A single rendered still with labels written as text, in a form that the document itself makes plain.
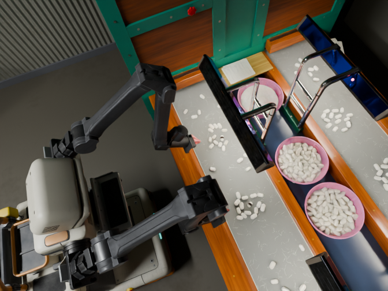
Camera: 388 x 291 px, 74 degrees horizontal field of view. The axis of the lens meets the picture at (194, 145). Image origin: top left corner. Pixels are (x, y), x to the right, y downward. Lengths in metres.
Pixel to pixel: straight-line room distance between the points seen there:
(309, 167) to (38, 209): 1.21
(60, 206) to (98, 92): 2.10
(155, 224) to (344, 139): 1.19
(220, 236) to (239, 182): 0.29
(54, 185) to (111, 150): 1.61
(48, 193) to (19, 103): 2.42
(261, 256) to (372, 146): 0.83
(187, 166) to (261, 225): 0.47
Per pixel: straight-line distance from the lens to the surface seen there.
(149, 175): 2.25
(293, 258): 1.37
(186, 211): 0.64
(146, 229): 0.73
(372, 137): 1.69
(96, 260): 0.89
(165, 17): 1.32
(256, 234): 1.35
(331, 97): 1.73
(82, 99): 2.87
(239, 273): 1.31
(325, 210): 1.44
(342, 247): 1.52
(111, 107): 0.91
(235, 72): 1.68
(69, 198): 0.87
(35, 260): 1.41
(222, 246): 1.31
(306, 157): 1.50
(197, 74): 1.58
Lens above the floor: 2.07
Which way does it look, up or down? 65 degrees down
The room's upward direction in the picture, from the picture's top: 13 degrees counter-clockwise
